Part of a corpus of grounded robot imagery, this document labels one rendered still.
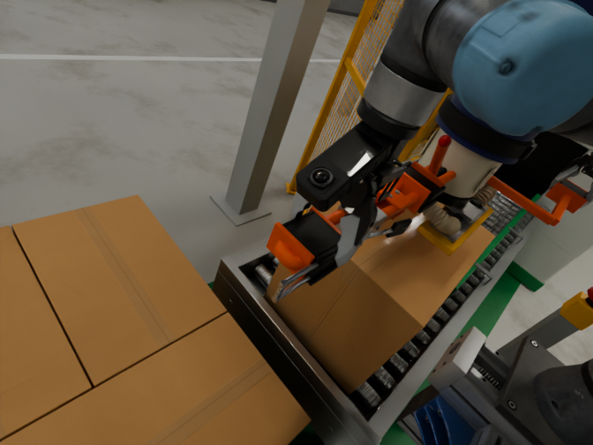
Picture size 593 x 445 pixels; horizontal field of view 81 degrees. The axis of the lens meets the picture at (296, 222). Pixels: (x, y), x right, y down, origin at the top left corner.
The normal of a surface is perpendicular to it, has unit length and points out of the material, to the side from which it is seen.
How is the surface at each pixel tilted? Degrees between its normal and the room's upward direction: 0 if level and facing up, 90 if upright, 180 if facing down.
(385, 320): 90
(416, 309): 0
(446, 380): 90
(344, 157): 28
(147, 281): 0
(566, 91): 90
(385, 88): 89
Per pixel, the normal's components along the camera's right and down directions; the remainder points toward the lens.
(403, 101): -0.29, 0.55
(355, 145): -0.03, -0.47
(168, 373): 0.32, -0.70
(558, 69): 0.10, 0.69
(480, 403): -0.66, 0.31
